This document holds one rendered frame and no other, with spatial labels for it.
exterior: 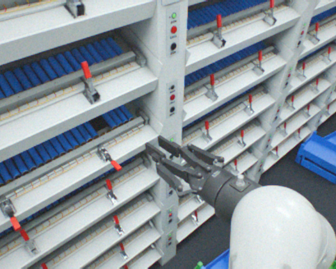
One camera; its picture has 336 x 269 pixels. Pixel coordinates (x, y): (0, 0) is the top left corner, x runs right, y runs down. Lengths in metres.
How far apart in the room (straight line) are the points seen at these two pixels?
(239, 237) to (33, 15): 0.50
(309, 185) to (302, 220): 1.76
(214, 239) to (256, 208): 1.37
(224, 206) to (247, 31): 0.67
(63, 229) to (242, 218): 0.68
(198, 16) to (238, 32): 0.14
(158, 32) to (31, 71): 0.30
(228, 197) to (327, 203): 1.58
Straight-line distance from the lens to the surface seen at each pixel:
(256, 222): 0.36
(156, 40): 0.74
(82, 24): 0.62
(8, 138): 0.67
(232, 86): 1.13
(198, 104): 1.01
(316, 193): 2.10
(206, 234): 1.74
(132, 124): 0.88
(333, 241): 0.51
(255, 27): 1.10
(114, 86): 0.74
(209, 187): 0.56
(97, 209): 0.98
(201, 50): 0.91
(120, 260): 1.32
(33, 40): 0.59
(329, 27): 1.77
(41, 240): 0.96
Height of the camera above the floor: 1.50
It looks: 42 degrees down
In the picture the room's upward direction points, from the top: straight up
